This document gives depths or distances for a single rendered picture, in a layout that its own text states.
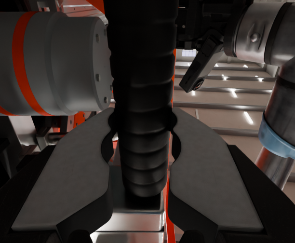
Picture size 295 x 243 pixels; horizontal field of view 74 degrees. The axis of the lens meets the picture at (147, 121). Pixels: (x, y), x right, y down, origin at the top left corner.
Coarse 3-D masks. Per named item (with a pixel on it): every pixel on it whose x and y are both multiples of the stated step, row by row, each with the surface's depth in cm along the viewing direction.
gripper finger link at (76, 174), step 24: (96, 120) 11; (72, 144) 9; (96, 144) 9; (48, 168) 8; (72, 168) 8; (96, 168) 7; (48, 192) 7; (72, 192) 7; (96, 192) 7; (24, 216) 6; (48, 216) 6; (72, 216) 6; (96, 216) 7
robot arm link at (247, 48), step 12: (252, 12) 25; (264, 12) 24; (276, 12) 23; (240, 24) 25; (252, 24) 24; (264, 24) 24; (240, 36) 26; (252, 36) 24; (264, 36) 24; (240, 48) 26; (252, 48) 25; (264, 48) 24; (252, 60) 27; (264, 60) 29
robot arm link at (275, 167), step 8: (264, 152) 55; (256, 160) 57; (264, 160) 54; (272, 160) 52; (280, 160) 51; (288, 160) 51; (264, 168) 53; (272, 168) 52; (280, 168) 51; (288, 168) 51; (272, 176) 51; (280, 176) 51; (288, 176) 52; (280, 184) 51
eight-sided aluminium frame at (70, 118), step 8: (32, 0) 44; (40, 0) 44; (48, 0) 44; (56, 0) 44; (32, 8) 44; (40, 8) 45; (56, 8) 44; (48, 120) 50; (56, 120) 53; (64, 120) 50; (72, 120) 53; (56, 128) 53; (64, 128) 50; (72, 128) 53
